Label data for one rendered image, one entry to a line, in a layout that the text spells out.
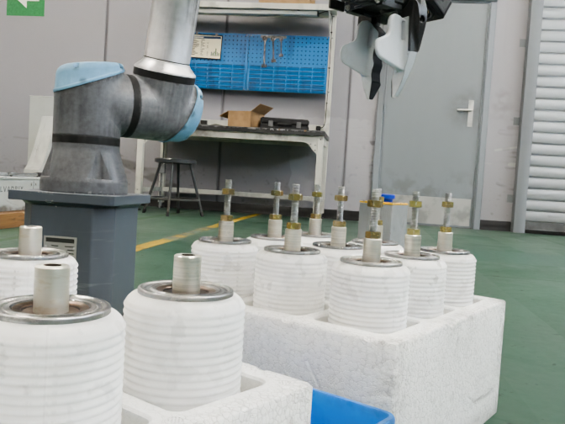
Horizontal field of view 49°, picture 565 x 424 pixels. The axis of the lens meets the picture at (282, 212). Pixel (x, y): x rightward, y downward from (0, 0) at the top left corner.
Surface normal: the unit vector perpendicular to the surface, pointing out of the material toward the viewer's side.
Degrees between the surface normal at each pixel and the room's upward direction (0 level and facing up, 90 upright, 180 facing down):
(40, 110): 90
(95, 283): 90
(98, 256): 90
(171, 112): 103
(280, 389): 0
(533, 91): 90
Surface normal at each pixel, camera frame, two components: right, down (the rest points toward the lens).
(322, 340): -0.58, 0.00
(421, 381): 0.81, 0.08
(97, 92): 0.54, 0.07
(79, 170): 0.18, -0.24
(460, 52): -0.13, 0.04
